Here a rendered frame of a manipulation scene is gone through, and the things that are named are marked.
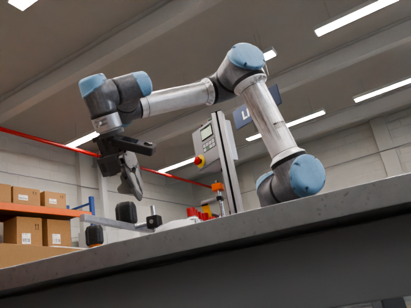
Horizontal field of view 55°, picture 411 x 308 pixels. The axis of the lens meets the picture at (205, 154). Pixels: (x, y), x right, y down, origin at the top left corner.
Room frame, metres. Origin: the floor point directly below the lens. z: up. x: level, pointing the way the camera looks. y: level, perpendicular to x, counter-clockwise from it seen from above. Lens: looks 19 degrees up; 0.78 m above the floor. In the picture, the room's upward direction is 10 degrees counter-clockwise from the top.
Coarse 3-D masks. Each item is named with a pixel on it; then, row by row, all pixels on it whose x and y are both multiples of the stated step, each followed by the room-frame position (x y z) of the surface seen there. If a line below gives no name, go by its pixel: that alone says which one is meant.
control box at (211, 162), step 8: (200, 128) 1.61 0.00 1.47; (200, 136) 1.62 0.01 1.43; (232, 136) 1.59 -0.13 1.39; (200, 144) 1.62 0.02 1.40; (216, 144) 1.54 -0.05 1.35; (232, 144) 1.59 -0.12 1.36; (200, 152) 1.63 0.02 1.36; (208, 152) 1.59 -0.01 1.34; (216, 152) 1.55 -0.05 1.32; (232, 152) 1.58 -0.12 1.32; (208, 160) 1.60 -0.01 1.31; (216, 160) 1.57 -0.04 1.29; (200, 168) 1.65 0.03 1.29; (208, 168) 1.64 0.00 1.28; (216, 168) 1.66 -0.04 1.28
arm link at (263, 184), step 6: (264, 174) 1.23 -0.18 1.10; (270, 174) 1.22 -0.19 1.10; (258, 180) 1.25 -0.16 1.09; (264, 180) 1.23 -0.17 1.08; (270, 180) 1.21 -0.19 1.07; (258, 186) 1.25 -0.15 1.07; (264, 186) 1.23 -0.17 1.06; (270, 186) 1.20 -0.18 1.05; (258, 192) 1.27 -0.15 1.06; (264, 192) 1.23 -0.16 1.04; (270, 192) 1.20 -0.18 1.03; (264, 198) 1.24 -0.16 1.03; (270, 198) 1.21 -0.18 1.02; (276, 198) 1.19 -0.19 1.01; (264, 204) 1.25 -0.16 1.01; (270, 204) 1.23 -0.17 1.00
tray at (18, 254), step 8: (0, 248) 0.44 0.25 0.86; (8, 248) 0.45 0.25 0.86; (16, 248) 0.46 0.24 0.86; (24, 248) 0.48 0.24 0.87; (32, 248) 0.49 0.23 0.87; (40, 248) 0.50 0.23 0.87; (48, 248) 0.52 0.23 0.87; (56, 248) 0.53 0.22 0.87; (64, 248) 0.55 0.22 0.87; (72, 248) 0.57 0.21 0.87; (0, 256) 0.44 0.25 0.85; (8, 256) 0.45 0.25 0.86; (16, 256) 0.46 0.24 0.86; (24, 256) 0.48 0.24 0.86; (32, 256) 0.49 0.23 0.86; (40, 256) 0.50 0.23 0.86; (48, 256) 0.52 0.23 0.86; (0, 264) 0.44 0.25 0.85; (8, 264) 0.45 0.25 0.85; (16, 264) 0.46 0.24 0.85
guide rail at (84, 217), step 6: (84, 216) 0.74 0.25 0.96; (90, 216) 0.76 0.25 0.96; (96, 216) 0.78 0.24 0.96; (90, 222) 0.77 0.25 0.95; (96, 222) 0.78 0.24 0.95; (102, 222) 0.80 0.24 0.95; (108, 222) 0.82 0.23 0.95; (114, 222) 0.85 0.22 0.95; (120, 222) 0.87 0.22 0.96; (126, 222) 0.89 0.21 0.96; (120, 228) 0.88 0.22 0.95; (126, 228) 0.90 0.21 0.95; (132, 228) 0.92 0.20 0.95; (144, 228) 0.98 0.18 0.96
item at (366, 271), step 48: (288, 240) 0.33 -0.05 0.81; (336, 240) 0.32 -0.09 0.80; (384, 240) 0.31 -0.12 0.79; (96, 288) 0.38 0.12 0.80; (144, 288) 0.37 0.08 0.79; (192, 288) 0.36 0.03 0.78; (240, 288) 0.35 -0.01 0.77; (288, 288) 0.34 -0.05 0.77; (336, 288) 0.33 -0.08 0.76; (384, 288) 0.32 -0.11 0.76
